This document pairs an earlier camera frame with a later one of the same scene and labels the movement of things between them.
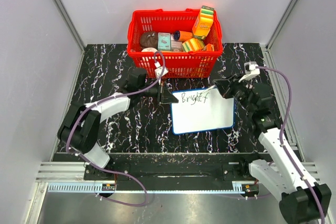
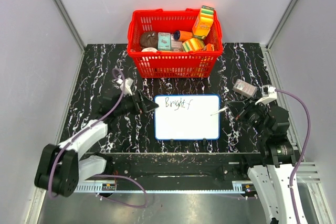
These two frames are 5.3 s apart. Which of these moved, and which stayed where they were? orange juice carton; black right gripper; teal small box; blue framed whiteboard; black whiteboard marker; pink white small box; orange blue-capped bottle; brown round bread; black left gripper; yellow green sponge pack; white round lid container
Moved: black whiteboard marker; black right gripper; black left gripper; blue framed whiteboard
Stayed: orange blue-capped bottle; white round lid container; teal small box; pink white small box; yellow green sponge pack; orange juice carton; brown round bread
